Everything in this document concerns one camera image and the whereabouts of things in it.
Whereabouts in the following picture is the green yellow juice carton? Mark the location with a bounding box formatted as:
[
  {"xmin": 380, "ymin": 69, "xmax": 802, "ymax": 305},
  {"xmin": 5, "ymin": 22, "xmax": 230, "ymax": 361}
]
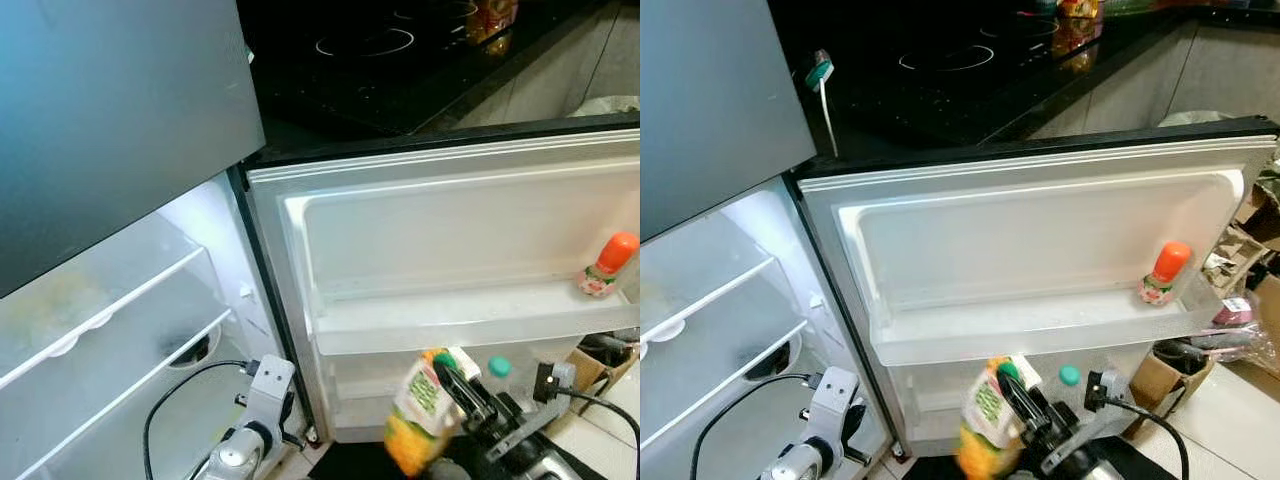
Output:
[
  {"xmin": 384, "ymin": 347, "xmax": 483, "ymax": 478},
  {"xmin": 955, "ymin": 356, "xmax": 1041, "ymax": 480}
]

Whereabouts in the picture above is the orange cap sauce bottle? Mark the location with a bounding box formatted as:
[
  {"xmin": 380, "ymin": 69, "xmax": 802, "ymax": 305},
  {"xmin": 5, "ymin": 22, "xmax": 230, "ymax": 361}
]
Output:
[
  {"xmin": 1138, "ymin": 241, "xmax": 1194, "ymax": 307},
  {"xmin": 577, "ymin": 231, "xmax": 641, "ymax": 300}
]

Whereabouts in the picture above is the olive green crumpled bag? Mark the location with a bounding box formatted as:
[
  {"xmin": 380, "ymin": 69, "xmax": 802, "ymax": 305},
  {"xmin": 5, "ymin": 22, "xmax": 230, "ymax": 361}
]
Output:
[
  {"xmin": 568, "ymin": 94, "xmax": 641, "ymax": 121},
  {"xmin": 1158, "ymin": 108, "xmax": 1246, "ymax": 131}
]

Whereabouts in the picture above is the black floor mat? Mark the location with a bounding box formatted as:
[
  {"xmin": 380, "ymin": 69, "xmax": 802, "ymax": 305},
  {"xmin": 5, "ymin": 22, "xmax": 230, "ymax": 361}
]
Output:
[
  {"xmin": 895, "ymin": 455, "xmax": 966, "ymax": 480},
  {"xmin": 305, "ymin": 443, "xmax": 396, "ymax": 480}
]

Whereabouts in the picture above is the light silver freezer door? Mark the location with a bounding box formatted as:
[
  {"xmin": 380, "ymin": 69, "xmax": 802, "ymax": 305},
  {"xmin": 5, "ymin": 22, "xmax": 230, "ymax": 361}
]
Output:
[
  {"xmin": 640, "ymin": 0, "xmax": 819, "ymax": 243},
  {"xmin": 0, "ymin": 0, "xmax": 267, "ymax": 299}
]

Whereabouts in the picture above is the brown cardboard packing insert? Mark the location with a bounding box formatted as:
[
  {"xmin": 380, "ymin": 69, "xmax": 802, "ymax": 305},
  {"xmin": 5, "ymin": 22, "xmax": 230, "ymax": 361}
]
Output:
[{"xmin": 1205, "ymin": 222, "xmax": 1276, "ymax": 291}]

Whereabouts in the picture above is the black induction hob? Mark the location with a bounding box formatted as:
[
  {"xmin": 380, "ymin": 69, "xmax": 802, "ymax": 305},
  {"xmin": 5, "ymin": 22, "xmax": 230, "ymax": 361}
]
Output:
[
  {"xmin": 830, "ymin": 0, "xmax": 1111, "ymax": 131},
  {"xmin": 250, "ymin": 0, "xmax": 521, "ymax": 121}
]

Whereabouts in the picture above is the glass fridge shelf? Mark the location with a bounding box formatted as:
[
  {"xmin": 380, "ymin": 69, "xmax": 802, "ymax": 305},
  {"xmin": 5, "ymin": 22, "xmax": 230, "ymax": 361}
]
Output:
[
  {"xmin": 640, "ymin": 255, "xmax": 779, "ymax": 336},
  {"xmin": 0, "ymin": 308, "xmax": 236, "ymax": 480},
  {"xmin": 0, "ymin": 245, "xmax": 209, "ymax": 393},
  {"xmin": 640, "ymin": 320, "xmax": 811, "ymax": 479}
]

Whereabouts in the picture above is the black stone countertop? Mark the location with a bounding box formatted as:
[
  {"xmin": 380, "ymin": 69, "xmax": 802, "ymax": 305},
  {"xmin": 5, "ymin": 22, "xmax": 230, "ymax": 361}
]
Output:
[
  {"xmin": 770, "ymin": 0, "xmax": 1280, "ymax": 151},
  {"xmin": 235, "ymin": 0, "xmax": 641, "ymax": 139}
]

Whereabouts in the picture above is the black round fridge vent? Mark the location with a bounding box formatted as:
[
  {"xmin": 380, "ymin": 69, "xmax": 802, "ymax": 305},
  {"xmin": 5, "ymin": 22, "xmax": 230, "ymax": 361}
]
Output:
[
  {"xmin": 745, "ymin": 340, "xmax": 801, "ymax": 381},
  {"xmin": 165, "ymin": 328, "xmax": 218, "ymax": 370}
]

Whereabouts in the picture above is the clear fridge door shelf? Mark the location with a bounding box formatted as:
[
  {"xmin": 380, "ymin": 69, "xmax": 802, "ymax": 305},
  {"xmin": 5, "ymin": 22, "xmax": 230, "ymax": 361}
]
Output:
[
  {"xmin": 870, "ymin": 285, "xmax": 1216, "ymax": 368},
  {"xmin": 312, "ymin": 280, "xmax": 641, "ymax": 358},
  {"xmin": 885, "ymin": 360, "xmax": 1151, "ymax": 456},
  {"xmin": 318, "ymin": 350, "xmax": 601, "ymax": 444}
]

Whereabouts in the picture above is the teal white phone charger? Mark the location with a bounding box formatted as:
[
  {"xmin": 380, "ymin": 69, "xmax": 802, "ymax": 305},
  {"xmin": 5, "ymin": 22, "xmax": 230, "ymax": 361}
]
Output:
[{"xmin": 804, "ymin": 48, "xmax": 837, "ymax": 93}]

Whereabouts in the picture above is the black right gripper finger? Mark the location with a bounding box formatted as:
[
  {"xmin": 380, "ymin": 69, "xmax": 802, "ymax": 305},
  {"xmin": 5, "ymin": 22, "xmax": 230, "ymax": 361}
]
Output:
[
  {"xmin": 432, "ymin": 352, "xmax": 501, "ymax": 426},
  {"xmin": 995, "ymin": 360, "xmax": 1059, "ymax": 433}
]

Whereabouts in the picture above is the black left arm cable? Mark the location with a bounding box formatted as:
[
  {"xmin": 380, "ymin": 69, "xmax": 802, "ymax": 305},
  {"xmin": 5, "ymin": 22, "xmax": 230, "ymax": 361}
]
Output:
[
  {"xmin": 690, "ymin": 373, "xmax": 813, "ymax": 480},
  {"xmin": 142, "ymin": 359, "xmax": 253, "ymax": 480}
]

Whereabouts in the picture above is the white charger cable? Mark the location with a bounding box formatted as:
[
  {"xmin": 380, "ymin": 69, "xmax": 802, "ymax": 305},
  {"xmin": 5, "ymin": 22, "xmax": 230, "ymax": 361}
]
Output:
[{"xmin": 818, "ymin": 82, "xmax": 841, "ymax": 159}]

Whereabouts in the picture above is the silver two-door fridge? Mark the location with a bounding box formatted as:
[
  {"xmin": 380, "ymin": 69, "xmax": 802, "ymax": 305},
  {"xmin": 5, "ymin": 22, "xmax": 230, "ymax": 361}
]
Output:
[
  {"xmin": 640, "ymin": 0, "xmax": 1280, "ymax": 480},
  {"xmin": 0, "ymin": 0, "xmax": 641, "ymax": 480}
]

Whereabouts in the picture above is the dark grey fridge door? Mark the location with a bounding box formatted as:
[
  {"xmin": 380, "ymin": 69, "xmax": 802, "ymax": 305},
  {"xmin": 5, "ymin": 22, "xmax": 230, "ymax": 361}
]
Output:
[
  {"xmin": 243, "ymin": 112, "xmax": 641, "ymax": 448},
  {"xmin": 790, "ymin": 118, "xmax": 1280, "ymax": 459}
]

